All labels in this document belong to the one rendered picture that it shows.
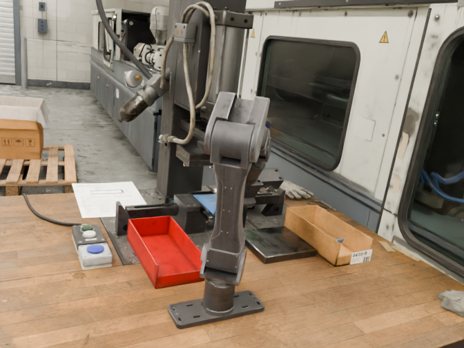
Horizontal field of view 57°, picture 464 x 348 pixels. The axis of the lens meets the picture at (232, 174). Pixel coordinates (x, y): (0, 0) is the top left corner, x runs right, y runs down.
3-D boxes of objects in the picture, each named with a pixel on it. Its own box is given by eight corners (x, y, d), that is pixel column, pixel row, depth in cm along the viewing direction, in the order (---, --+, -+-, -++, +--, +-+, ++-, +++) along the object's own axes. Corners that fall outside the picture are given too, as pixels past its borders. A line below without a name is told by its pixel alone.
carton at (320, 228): (334, 270, 114) (340, 243, 112) (282, 230, 135) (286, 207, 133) (369, 263, 120) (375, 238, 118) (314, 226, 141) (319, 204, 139)
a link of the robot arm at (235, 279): (206, 239, 90) (199, 251, 85) (247, 248, 89) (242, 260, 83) (204, 266, 92) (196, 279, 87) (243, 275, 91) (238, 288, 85)
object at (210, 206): (215, 217, 115) (217, 207, 114) (193, 196, 127) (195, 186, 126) (238, 215, 118) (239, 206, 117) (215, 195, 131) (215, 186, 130)
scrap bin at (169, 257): (155, 289, 95) (157, 265, 93) (126, 239, 115) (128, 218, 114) (204, 281, 100) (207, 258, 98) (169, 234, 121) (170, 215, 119)
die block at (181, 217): (184, 235, 122) (186, 210, 120) (172, 220, 130) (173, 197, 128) (244, 228, 131) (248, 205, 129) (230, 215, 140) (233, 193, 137)
